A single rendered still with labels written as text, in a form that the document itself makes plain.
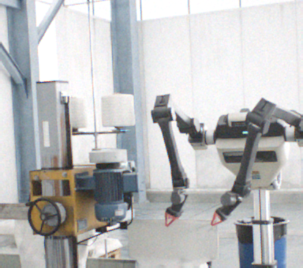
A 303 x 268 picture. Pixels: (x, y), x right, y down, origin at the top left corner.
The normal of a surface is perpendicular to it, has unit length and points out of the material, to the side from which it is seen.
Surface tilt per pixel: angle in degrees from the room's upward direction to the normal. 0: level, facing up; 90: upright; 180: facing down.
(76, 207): 90
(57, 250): 90
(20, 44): 90
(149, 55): 90
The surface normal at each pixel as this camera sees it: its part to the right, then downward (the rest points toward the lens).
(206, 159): -0.40, 0.07
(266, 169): -0.28, 0.69
